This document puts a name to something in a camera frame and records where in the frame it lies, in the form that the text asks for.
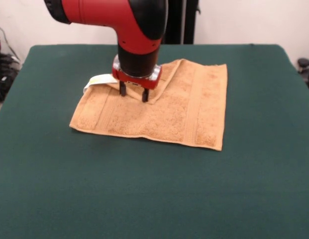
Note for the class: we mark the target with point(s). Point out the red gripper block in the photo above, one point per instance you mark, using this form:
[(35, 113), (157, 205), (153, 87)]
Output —
[(139, 82)]

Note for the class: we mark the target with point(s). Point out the tan terry towel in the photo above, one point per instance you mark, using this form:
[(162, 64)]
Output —
[(156, 119)]

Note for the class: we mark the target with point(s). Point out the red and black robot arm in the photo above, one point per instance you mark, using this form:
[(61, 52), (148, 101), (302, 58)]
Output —
[(134, 30)]

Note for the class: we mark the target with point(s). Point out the dark green table cloth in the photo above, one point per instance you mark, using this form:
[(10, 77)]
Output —
[(119, 186)]

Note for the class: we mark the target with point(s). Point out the office chair base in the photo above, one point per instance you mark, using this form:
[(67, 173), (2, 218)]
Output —
[(304, 63), (7, 74)]

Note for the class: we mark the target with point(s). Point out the black robot pedestal stand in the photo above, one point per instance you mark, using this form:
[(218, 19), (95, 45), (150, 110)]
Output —
[(181, 22)]

